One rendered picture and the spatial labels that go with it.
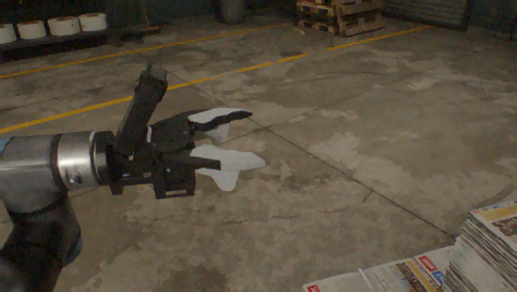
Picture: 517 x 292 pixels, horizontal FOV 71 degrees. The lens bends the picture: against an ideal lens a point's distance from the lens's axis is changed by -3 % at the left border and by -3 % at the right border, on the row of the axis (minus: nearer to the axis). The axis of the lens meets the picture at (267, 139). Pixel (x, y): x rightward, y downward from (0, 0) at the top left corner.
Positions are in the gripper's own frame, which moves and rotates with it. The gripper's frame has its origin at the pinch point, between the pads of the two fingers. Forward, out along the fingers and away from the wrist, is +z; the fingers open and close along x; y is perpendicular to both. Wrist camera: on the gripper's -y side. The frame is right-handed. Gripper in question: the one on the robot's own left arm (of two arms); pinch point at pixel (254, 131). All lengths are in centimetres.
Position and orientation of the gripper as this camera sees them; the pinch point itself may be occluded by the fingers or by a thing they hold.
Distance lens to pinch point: 50.3
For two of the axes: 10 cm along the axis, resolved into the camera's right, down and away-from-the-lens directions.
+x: 1.9, 5.9, -7.9
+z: 9.8, -0.9, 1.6
